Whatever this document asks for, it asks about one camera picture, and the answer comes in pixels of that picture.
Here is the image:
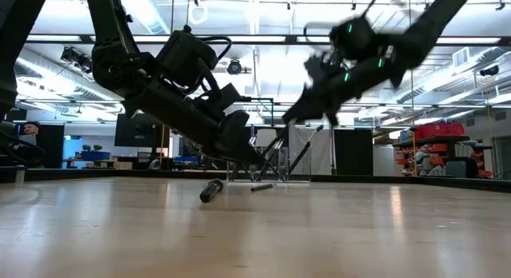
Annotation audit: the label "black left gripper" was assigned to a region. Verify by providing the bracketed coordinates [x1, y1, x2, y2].
[121, 69, 265, 166]

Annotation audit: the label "thick black makeup brush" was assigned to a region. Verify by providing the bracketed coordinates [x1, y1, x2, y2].
[199, 178, 225, 204]

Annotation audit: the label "black table frame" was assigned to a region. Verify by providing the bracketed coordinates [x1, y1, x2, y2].
[0, 167, 511, 193]

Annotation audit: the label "round black ceiling fixture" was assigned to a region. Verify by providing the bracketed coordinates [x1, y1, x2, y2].
[226, 58, 244, 76]

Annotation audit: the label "black storage shelf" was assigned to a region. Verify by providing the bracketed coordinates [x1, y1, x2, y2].
[393, 134, 494, 179]

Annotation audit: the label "black ceiling-mounted device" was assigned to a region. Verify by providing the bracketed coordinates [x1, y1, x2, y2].
[478, 64, 501, 77]

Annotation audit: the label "person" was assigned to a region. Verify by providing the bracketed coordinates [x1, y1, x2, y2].
[18, 121, 44, 169]

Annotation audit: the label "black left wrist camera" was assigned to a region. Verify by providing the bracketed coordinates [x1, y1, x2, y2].
[156, 25, 220, 89]

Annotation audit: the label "clear acrylic organiser box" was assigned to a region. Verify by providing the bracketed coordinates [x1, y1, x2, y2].
[226, 145, 313, 185]

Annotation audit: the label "white lamp shade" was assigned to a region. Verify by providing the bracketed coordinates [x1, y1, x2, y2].
[254, 128, 279, 148]

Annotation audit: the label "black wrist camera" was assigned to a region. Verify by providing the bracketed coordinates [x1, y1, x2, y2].
[330, 14, 378, 62]
[156, 25, 220, 89]

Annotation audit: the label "grey hanging cloth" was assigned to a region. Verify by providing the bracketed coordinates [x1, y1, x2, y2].
[288, 125, 333, 176]

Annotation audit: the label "red storage bins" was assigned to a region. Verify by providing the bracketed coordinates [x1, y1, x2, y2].
[414, 121, 466, 142]

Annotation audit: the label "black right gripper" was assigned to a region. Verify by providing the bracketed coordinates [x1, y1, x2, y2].
[282, 49, 398, 127]

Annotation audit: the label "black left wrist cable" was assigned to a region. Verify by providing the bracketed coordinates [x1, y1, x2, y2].
[198, 34, 234, 62]

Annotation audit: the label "black wall screen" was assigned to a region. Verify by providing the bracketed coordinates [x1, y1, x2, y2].
[114, 113, 172, 149]

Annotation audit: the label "black metal frame stand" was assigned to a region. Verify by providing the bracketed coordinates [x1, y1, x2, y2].
[239, 95, 275, 129]

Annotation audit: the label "black ceiling spotlight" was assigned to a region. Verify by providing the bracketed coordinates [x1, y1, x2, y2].
[60, 46, 93, 74]

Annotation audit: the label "blue planter box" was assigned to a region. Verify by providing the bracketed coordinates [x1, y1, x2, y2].
[79, 150, 112, 162]

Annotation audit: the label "black partition panel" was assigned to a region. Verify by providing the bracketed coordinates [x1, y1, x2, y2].
[333, 128, 374, 177]

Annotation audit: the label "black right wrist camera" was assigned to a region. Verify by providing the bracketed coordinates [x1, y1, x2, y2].
[330, 14, 378, 62]

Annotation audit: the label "black overhead light bar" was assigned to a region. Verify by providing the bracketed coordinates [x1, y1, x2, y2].
[23, 33, 511, 47]

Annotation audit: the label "cardboard box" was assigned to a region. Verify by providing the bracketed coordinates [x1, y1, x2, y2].
[85, 159, 133, 171]

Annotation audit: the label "white hanging ring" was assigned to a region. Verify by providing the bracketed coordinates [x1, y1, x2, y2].
[187, 2, 209, 26]

